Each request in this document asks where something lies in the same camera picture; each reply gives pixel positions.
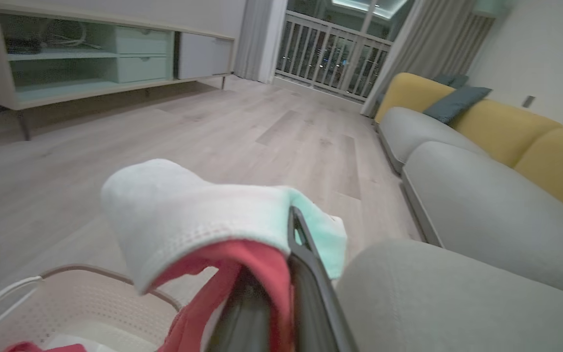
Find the cream perforated laundry basket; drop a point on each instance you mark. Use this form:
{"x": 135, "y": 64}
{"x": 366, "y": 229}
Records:
{"x": 91, "y": 303}

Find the white and mint media cabinet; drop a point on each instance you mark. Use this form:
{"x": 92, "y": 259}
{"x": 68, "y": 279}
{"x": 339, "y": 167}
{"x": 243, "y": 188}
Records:
{"x": 91, "y": 54}

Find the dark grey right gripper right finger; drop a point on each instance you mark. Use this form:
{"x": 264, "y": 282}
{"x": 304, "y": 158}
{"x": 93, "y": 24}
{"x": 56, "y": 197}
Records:
{"x": 313, "y": 293}

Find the beige grey curtain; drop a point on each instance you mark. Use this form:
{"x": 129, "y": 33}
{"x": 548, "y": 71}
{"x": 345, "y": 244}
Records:
{"x": 428, "y": 49}

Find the white balcony railing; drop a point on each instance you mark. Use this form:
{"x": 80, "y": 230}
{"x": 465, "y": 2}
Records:
{"x": 333, "y": 58}

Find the grey wall socket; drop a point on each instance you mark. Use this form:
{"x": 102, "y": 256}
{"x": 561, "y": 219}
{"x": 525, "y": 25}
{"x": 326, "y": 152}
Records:
{"x": 529, "y": 101}

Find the light grey curtain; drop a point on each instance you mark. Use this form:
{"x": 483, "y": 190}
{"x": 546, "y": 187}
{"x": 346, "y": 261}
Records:
{"x": 260, "y": 39}

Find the teal blue cushion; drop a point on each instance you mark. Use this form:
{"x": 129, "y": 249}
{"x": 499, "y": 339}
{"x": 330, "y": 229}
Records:
{"x": 451, "y": 79}
{"x": 455, "y": 102}

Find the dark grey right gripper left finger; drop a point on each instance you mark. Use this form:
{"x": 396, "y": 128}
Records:
{"x": 242, "y": 318}

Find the white and mint towel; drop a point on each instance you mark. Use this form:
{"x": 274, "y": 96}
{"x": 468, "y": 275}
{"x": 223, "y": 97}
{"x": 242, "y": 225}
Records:
{"x": 188, "y": 215}

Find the red garment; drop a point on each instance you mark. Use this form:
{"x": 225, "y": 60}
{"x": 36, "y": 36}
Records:
{"x": 257, "y": 274}

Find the grey and yellow sofa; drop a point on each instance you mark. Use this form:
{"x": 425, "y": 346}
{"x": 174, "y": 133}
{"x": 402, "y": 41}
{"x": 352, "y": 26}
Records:
{"x": 482, "y": 215}

